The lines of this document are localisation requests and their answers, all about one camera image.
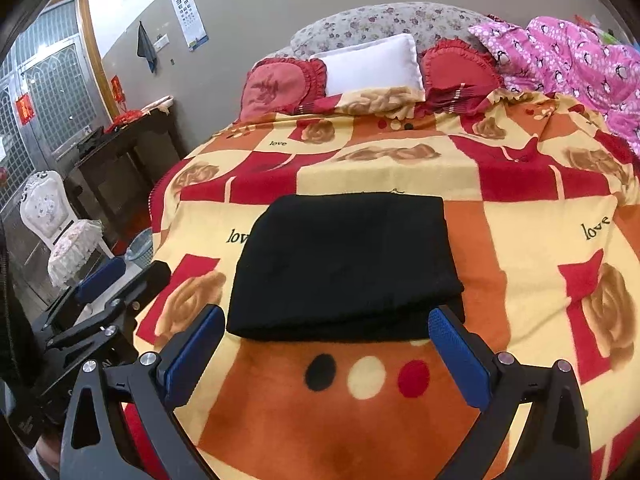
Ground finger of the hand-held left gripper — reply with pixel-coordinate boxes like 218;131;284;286
32;256;127;335
44;260;172;352

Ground floral padded headboard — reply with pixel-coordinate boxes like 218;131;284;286
290;1;496;61

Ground blue hanging cloth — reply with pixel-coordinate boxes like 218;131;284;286
136;21;158;73

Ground black pants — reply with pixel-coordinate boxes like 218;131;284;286
226;191;467;345

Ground red orange printed blanket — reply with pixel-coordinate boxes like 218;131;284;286
122;87;640;480

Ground eye chart poster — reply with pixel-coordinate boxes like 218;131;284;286
171;0;208;52

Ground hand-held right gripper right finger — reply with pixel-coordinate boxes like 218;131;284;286
427;304;594;480

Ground red ruffled heart pillow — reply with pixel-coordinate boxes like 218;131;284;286
239;57;328;122
420;38;506;111

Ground pink penguin print quilt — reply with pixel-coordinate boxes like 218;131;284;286
470;15;640;161

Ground white pillow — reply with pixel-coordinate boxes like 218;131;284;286
309;33;426;102

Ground red cloth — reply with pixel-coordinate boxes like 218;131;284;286
102;107;146;133

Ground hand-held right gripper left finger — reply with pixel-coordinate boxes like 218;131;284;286
59;304;227;480

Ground white ornate chair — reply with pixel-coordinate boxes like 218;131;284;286
19;170;113;288

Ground red paper door decoration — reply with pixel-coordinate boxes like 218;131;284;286
15;92;36;126

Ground blue plastic basket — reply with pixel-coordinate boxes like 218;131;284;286
124;227;153;268

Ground metal grille door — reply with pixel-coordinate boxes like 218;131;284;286
0;0;118;241

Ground dark wooden table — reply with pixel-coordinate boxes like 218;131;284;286
65;100;183;246

